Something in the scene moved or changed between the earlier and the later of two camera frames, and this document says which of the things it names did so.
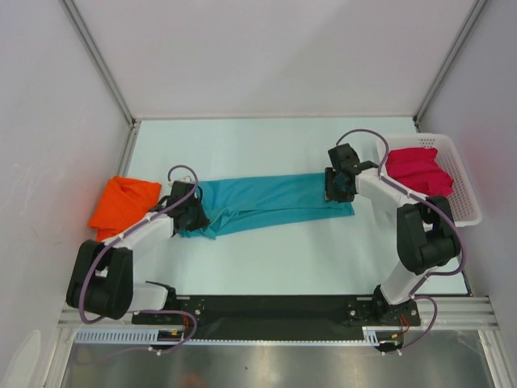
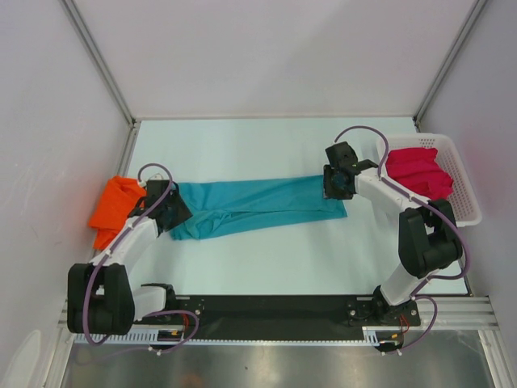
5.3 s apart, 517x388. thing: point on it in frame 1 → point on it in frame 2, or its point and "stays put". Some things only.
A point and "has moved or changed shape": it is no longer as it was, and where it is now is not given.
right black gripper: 330,192 stays put
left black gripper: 203,219 → 182,212
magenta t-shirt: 416,169 stays put
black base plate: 279,318 stays put
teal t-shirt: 237,204 has moved or changed shape
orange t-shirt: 123,204 stays put
